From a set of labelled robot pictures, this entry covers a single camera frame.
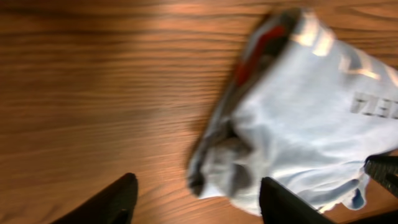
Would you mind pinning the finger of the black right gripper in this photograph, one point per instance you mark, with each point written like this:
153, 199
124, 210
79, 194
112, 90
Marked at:
385, 218
383, 169

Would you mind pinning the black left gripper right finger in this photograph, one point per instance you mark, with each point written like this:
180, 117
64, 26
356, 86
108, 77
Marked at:
280, 206

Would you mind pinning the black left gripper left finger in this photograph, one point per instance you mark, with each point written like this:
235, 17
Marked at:
113, 205

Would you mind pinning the light blue printed t-shirt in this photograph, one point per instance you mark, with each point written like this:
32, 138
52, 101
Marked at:
303, 108

